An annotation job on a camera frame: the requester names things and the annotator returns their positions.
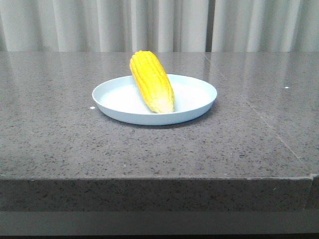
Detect light blue round plate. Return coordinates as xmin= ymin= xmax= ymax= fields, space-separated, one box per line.
xmin=92 ymin=74 xmax=217 ymax=126

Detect yellow corn cob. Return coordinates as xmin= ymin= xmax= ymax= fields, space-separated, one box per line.
xmin=130 ymin=51 xmax=175 ymax=113

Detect white pleated curtain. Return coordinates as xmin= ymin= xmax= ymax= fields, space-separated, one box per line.
xmin=0 ymin=0 xmax=319 ymax=52

